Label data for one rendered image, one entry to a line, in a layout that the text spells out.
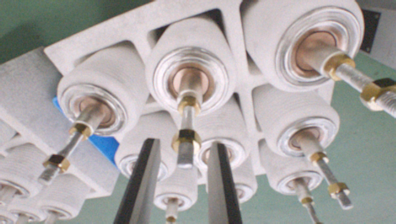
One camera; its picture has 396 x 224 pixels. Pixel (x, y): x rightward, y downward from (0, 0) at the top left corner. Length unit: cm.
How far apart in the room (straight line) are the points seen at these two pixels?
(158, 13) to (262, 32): 12
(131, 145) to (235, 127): 15
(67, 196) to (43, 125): 18
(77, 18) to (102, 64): 28
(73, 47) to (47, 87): 24
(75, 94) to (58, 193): 36
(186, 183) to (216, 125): 16
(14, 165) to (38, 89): 16
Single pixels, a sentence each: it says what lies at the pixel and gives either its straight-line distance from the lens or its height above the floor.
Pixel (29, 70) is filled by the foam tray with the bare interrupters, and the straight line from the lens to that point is 51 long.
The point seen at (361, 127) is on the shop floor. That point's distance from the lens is 79.
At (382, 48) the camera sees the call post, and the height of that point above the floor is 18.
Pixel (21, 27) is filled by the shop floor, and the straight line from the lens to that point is 58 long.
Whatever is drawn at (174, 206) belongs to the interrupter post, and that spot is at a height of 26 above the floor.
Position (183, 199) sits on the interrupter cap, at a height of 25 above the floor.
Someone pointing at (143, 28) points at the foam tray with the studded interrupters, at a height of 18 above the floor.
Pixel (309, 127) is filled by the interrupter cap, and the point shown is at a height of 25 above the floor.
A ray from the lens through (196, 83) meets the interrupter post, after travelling 15.
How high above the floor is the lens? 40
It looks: 52 degrees down
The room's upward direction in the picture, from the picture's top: 179 degrees counter-clockwise
